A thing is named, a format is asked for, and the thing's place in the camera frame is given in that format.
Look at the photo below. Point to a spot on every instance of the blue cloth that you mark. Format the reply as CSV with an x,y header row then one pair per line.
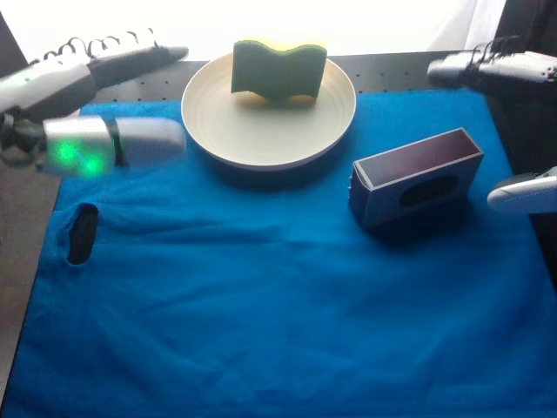
x,y
261,305

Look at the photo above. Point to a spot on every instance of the green and yellow sponge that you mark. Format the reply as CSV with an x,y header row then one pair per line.
x,y
278,74

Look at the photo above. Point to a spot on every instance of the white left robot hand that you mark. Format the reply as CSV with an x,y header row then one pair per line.
x,y
65,82

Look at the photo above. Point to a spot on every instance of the white round plate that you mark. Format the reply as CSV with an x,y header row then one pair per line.
x,y
270,135

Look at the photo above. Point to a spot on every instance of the purple rectangular block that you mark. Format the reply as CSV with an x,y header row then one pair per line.
x,y
418,174

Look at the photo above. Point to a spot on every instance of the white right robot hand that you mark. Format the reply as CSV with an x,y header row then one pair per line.
x,y
513,69

